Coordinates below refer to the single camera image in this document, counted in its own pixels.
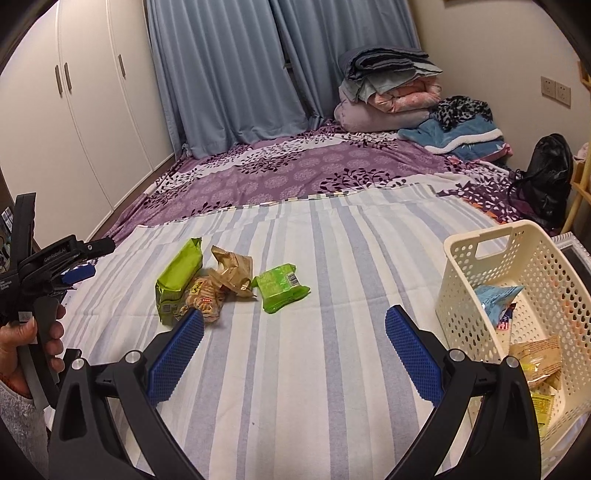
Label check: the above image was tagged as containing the yellow cracker packet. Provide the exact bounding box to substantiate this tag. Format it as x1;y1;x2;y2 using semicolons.
178;276;228;326

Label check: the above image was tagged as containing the person's left hand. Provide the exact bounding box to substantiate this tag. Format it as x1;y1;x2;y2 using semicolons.
0;305;66;398

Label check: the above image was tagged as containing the wooden corner shelf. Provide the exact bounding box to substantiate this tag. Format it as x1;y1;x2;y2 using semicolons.
560;60;591;234

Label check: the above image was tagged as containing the purple floral bedsheet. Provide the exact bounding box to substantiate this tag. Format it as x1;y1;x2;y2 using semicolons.
105;119;557;246

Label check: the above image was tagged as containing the dark grey folded quilt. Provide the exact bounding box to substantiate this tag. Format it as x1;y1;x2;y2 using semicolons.
345;46;445;95

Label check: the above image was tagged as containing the brown snack packet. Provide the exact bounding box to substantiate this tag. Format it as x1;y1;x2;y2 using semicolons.
209;244;258;299
508;336;564;391

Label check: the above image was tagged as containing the yellow snack packet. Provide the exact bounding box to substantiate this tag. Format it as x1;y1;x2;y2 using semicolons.
531;385;560;438

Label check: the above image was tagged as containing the blue striped white sheet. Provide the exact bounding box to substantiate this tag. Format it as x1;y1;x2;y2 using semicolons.
59;181;525;480

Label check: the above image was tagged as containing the person's left forearm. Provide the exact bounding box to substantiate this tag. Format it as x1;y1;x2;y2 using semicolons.
0;377;51;480

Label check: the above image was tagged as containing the blue snack packet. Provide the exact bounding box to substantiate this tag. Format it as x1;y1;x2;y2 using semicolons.
475;285;526;331

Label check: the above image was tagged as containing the long green snack packet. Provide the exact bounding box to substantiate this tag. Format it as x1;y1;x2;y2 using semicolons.
156;237;204;325

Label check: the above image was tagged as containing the crumpled brown snack packet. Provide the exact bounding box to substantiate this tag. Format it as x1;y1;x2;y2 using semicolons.
209;244;258;299

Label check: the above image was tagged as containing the black leather handbag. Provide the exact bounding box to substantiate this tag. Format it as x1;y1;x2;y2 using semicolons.
507;134;576;232

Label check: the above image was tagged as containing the white framed mirror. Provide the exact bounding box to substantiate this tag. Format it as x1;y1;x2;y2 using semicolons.
553;233;591;266

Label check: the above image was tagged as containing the leopard print cloth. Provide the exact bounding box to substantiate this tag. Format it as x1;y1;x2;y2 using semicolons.
428;95;495;133

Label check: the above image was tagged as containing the beige wall socket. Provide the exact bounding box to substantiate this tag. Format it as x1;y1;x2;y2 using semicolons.
541;76;572;108

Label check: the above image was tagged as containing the blue curtain panel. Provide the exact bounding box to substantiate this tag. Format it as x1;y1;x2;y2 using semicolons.
146;0;311;160
270;0;426;131

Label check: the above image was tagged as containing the mauve folded quilt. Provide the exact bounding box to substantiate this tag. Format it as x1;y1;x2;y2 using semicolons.
333;87;435;133

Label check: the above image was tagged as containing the blue fleece blanket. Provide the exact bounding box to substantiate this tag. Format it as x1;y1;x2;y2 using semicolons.
397;115;514;162

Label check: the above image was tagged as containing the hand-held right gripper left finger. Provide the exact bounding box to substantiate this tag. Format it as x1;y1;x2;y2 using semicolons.
47;308;206;480

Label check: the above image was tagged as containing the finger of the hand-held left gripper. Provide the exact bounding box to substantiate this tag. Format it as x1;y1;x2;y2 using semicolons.
59;264;96;286
76;237;116;260

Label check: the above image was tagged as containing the small green snack packet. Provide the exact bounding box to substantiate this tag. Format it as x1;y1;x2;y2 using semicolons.
252;263;311;315

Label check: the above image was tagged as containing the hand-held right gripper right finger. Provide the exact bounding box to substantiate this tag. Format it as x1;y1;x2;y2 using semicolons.
385;305;542;480

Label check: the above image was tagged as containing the white wardrobe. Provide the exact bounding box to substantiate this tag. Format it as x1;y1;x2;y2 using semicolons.
0;0;179;243

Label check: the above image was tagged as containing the cream perforated plastic basket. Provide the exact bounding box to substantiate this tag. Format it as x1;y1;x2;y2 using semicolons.
436;220;591;477

